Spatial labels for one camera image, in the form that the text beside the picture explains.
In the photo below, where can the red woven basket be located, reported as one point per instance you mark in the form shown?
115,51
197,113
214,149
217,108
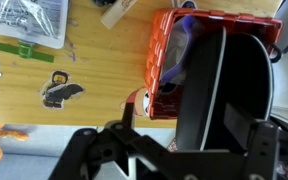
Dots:
155,60

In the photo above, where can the red hat character sticker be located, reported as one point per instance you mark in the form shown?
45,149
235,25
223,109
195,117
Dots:
138,103

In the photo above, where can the wooden square table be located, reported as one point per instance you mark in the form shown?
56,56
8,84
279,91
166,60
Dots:
104,76

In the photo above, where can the dark ninja penguin sticker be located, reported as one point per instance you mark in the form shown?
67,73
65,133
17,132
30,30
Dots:
59,90

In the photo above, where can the purple item in basket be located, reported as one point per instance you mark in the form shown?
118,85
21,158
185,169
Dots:
184,56

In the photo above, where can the clear plastic packaging bag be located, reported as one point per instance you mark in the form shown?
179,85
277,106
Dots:
30,20

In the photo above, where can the printed wooden block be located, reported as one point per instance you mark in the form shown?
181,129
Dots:
117,15

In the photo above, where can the grey fabric sofa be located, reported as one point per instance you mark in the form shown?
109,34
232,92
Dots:
34,166

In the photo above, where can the green plastic strip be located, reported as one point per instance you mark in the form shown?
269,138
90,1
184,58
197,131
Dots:
25,51

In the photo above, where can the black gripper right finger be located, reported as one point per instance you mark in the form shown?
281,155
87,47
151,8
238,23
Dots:
262,150

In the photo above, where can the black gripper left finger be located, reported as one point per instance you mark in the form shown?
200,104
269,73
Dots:
94,146

